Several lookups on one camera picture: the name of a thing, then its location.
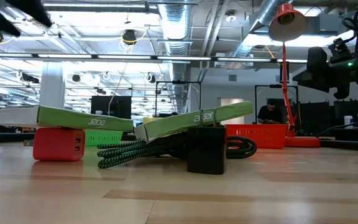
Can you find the green white acer box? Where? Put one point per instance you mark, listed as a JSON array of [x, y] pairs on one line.
[[179, 121], [73, 118]]

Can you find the silver ventilation duct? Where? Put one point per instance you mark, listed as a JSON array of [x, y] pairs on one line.
[[269, 12], [175, 25]]

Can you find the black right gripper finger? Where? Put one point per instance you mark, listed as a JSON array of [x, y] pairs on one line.
[[319, 59], [317, 81]]

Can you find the red desk lamp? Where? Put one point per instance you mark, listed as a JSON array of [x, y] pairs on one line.
[[291, 9]]

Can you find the white wipes canister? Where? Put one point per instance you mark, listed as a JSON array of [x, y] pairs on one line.
[[348, 121]]

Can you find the long overhead light bar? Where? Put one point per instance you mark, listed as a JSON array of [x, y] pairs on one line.
[[123, 57]]

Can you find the black computer monitor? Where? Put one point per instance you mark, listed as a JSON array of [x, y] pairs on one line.
[[110, 107]]

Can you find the red plastic basket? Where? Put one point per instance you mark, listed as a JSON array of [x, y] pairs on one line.
[[259, 135]]

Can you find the person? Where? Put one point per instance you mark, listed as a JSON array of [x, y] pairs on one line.
[[270, 115]]

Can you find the white building column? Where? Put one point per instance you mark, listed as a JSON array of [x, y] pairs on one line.
[[52, 84]]

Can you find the black cube charger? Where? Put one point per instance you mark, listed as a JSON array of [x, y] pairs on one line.
[[207, 149]]

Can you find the red cube charger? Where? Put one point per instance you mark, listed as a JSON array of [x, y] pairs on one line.
[[54, 144]]

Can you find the green plastic basket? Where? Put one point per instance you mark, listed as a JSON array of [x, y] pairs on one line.
[[104, 137]]

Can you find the yellow plastic bin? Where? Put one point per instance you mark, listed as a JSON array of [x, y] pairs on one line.
[[151, 119]]

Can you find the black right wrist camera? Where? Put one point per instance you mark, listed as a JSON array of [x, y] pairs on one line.
[[340, 49]]

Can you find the black aluminium table frame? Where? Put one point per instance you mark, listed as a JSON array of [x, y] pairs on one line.
[[346, 145]]

